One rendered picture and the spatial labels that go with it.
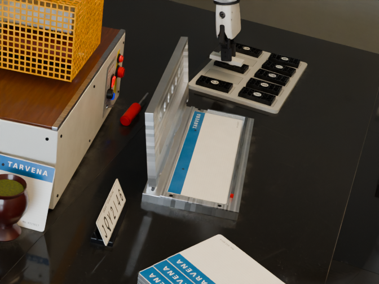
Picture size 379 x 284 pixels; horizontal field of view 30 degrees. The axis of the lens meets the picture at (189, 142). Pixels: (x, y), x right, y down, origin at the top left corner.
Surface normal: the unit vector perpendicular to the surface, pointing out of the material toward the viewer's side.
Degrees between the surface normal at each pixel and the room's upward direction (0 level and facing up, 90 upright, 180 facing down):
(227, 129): 0
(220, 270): 0
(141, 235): 0
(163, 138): 9
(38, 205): 69
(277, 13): 90
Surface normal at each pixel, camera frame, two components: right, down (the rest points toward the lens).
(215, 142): 0.14, -0.86
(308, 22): -0.32, 0.43
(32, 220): -0.15, 0.12
